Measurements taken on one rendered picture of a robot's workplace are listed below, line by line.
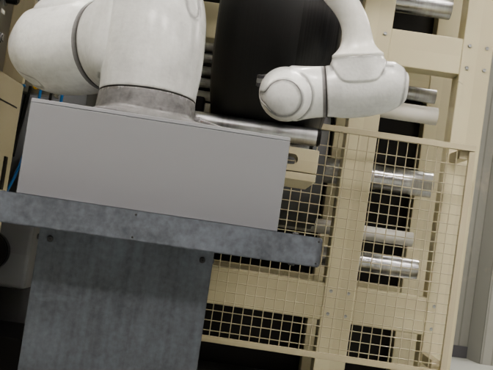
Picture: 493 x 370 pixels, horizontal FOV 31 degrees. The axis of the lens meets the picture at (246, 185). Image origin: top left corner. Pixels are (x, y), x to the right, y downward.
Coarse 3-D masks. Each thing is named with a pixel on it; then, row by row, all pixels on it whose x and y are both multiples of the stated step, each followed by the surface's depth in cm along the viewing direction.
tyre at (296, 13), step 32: (224, 0) 212; (256, 0) 208; (288, 0) 208; (320, 0) 208; (224, 32) 211; (256, 32) 209; (288, 32) 208; (320, 32) 209; (224, 64) 213; (256, 64) 211; (288, 64) 210; (320, 64) 211; (224, 96) 218; (256, 96) 216; (320, 128) 230
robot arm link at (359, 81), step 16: (336, 0) 172; (352, 0) 172; (336, 16) 175; (352, 16) 172; (352, 32) 172; (368, 32) 173; (352, 48) 171; (368, 48) 171; (336, 64) 172; (352, 64) 170; (368, 64) 170; (384, 64) 172; (336, 80) 171; (352, 80) 170; (368, 80) 170; (384, 80) 170; (400, 80) 171; (336, 96) 171; (352, 96) 171; (368, 96) 171; (384, 96) 171; (400, 96) 172; (336, 112) 173; (352, 112) 173; (368, 112) 173; (384, 112) 175
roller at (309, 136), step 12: (216, 120) 219; (228, 120) 220; (240, 120) 220; (252, 120) 220; (264, 132) 219; (276, 132) 219; (288, 132) 219; (300, 132) 219; (312, 132) 219; (300, 144) 221; (312, 144) 220
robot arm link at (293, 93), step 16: (272, 80) 168; (288, 80) 167; (304, 80) 169; (320, 80) 171; (272, 96) 168; (288, 96) 167; (304, 96) 168; (320, 96) 171; (272, 112) 169; (288, 112) 168; (304, 112) 170; (320, 112) 173
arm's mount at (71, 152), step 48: (48, 144) 122; (96, 144) 123; (144, 144) 124; (192, 144) 126; (240, 144) 127; (288, 144) 128; (48, 192) 122; (96, 192) 123; (144, 192) 124; (192, 192) 125; (240, 192) 126
